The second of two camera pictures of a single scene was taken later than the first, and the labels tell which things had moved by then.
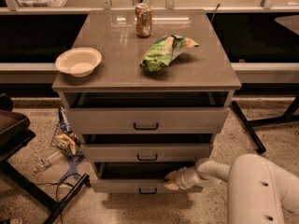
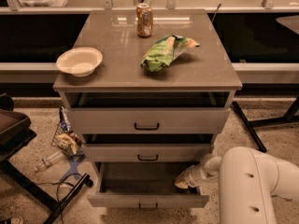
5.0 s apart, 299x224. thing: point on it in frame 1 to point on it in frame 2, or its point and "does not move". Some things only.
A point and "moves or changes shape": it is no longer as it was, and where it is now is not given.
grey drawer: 135,177 moves or changes shape
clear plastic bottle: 46,162 does not move
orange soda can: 143,20 does not move
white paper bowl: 78,61 does not move
